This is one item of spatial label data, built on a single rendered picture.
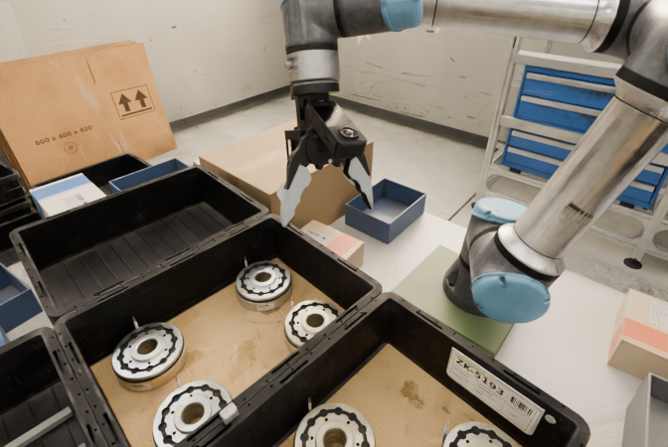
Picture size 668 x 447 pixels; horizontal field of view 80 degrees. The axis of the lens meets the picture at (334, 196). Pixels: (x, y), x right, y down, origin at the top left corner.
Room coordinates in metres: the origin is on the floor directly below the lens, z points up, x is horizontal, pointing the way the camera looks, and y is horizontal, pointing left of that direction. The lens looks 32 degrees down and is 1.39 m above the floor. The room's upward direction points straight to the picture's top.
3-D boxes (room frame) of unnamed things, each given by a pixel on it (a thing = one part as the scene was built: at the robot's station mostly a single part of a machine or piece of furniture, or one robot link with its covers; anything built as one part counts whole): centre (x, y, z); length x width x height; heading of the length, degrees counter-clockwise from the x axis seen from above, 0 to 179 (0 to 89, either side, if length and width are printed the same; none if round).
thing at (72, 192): (0.80, 0.63, 0.84); 0.20 x 0.12 x 0.09; 47
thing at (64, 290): (0.63, 0.37, 0.87); 0.40 x 0.30 x 0.11; 135
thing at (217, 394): (0.29, 0.19, 0.86); 0.10 x 0.10 x 0.01
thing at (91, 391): (0.42, 0.16, 0.92); 0.40 x 0.30 x 0.02; 135
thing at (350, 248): (0.76, 0.03, 0.74); 0.16 x 0.12 x 0.07; 54
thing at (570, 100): (1.80, -1.23, 0.60); 0.72 x 0.03 x 0.56; 50
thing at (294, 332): (0.44, 0.03, 0.86); 0.10 x 0.10 x 0.01
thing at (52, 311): (0.63, 0.37, 0.92); 0.40 x 0.30 x 0.02; 135
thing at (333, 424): (0.26, 0.00, 0.86); 0.05 x 0.05 x 0.01
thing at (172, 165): (0.96, 0.50, 0.81); 0.20 x 0.15 x 0.07; 138
